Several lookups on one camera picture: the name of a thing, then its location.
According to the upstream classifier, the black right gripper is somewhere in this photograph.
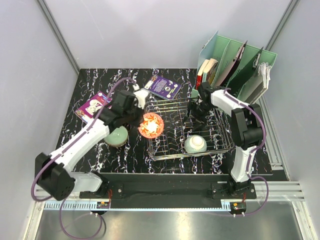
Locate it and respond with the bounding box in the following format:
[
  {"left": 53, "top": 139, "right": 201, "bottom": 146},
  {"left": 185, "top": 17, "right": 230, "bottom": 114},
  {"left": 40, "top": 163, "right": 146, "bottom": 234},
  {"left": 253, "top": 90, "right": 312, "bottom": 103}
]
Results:
[{"left": 181, "top": 101, "right": 214, "bottom": 132}]

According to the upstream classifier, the teal bird patterned bowl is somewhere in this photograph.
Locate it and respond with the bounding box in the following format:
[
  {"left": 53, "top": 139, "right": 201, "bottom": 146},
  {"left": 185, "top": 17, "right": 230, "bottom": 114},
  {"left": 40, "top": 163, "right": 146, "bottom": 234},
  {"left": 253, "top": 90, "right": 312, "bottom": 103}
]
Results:
[{"left": 103, "top": 126, "right": 129, "bottom": 141}]

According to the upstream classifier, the red white floral bowl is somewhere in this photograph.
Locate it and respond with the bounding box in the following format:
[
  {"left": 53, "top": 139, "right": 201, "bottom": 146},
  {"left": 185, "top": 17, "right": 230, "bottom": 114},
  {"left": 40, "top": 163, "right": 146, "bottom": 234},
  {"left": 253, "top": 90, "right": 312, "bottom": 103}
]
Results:
[{"left": 138, "top": 112, "right": 165, "bottom": 139}]

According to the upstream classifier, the pale green upturned bowl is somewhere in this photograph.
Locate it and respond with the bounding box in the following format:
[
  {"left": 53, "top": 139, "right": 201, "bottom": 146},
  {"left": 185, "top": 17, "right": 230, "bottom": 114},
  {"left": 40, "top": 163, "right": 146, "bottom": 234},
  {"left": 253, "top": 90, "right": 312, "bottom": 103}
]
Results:
[{"left": 184, "top": 135, "right": 207, "bottom": 154}]

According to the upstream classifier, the wire dish rack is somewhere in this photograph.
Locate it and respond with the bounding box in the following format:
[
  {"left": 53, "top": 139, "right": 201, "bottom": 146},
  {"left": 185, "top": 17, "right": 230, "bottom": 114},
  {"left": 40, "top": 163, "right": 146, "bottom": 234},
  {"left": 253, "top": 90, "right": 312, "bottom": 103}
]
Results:
[{"left": 146, "top": 98, "right": 234, "bottom": 161}]

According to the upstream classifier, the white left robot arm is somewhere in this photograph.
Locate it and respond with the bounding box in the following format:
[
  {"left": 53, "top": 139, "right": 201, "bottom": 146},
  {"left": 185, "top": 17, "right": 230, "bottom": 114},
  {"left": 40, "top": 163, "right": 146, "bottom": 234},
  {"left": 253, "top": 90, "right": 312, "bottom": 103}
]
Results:
[{"left": 33, "top": 88, "right": 150, "bottom": 201}]

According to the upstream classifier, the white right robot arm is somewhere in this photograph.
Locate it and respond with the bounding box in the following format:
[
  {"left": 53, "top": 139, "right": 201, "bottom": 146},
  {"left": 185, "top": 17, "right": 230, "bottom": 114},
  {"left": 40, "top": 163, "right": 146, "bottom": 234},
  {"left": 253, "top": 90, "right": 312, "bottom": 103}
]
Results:
[{"left": 183, "top": 82, "right": 266, "bottom": 199}]

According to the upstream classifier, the red spine book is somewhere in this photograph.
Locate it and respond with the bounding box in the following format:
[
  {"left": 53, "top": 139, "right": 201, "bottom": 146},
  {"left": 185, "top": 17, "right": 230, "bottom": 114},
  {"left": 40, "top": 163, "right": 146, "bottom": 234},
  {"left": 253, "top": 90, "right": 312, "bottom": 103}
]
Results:
[{"left": 195, "top": 73, "right": 203, "bottom": 90}]

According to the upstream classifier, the purple rabbit picture book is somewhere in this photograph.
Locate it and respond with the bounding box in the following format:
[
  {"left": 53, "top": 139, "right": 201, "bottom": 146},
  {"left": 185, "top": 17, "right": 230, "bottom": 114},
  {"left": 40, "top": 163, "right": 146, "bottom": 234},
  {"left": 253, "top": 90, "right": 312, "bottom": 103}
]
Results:
[{"left": 75, "top": 91, "right": 112, "bottom": 124}]

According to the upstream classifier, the cream paperback book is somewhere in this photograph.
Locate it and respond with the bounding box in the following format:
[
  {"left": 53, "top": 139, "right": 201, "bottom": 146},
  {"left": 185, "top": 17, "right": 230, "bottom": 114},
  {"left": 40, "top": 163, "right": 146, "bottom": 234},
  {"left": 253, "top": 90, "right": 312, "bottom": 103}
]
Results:
[{"left": 197, "top": 58, "right": 219, "bottom": 85}]

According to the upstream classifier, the dark purple paperback book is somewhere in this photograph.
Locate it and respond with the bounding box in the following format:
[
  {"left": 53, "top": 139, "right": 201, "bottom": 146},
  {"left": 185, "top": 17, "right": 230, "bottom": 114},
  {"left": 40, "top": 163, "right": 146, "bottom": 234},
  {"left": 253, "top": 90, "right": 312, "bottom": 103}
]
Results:
[{"left": 144, "top": 74, "right": 182, "bottom": 100}]

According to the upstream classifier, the pink clipboard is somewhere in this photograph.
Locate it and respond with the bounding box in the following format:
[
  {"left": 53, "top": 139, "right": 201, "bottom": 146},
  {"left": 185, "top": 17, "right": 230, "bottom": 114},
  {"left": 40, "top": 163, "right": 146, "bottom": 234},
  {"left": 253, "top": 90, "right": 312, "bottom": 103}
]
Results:
[{"left": 211, "top": 40, "right": 248, "bottom": 87}]

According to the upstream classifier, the dark green clipboard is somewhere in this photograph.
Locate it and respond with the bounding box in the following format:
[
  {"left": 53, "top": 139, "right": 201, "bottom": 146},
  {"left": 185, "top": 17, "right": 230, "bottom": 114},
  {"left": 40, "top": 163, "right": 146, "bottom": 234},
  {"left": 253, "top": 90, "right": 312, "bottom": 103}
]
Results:
[{"left": 227, "top": 47, "right": 264, "bottom": 96}]

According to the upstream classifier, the mint green file organizer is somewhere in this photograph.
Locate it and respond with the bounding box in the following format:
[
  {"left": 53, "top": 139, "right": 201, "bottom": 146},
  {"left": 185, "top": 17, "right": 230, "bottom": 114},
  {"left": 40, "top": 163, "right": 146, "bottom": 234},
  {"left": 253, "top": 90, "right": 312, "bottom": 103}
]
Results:
[{"left": 191, "top": 32, "right": 277, "bottom": 104}]

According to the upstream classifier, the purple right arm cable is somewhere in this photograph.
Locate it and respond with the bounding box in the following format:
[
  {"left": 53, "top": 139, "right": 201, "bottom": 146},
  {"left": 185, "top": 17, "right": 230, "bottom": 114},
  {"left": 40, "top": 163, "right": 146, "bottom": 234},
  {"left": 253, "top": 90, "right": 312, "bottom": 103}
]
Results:
[{"left": 219, "top": 87, "right": 270, "bottom": 218}]

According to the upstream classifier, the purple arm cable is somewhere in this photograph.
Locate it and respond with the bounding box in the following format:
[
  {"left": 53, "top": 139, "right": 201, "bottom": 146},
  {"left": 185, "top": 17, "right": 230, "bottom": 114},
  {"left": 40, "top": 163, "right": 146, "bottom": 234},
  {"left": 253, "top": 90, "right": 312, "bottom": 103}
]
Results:
[
  {"left": 219, "top": 87, "right": 270, "bottom": 218},
  {"left": 30, "top": 77, "right": 138, "bottom": 237}
]

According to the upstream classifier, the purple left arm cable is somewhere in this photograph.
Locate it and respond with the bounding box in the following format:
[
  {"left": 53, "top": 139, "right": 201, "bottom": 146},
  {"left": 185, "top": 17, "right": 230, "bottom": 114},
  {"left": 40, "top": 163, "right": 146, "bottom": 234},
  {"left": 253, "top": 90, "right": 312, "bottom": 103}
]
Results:
[{"left": 30, "top": 77, "right": 138, "bottom": 237}]

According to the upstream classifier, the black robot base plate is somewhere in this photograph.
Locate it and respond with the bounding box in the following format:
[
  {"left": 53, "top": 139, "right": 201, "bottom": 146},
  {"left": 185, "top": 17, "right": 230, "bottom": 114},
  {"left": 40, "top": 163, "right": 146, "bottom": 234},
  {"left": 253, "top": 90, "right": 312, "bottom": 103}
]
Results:
[{"left": 74, "top": 172, "right": 288, "bottom": 210}]

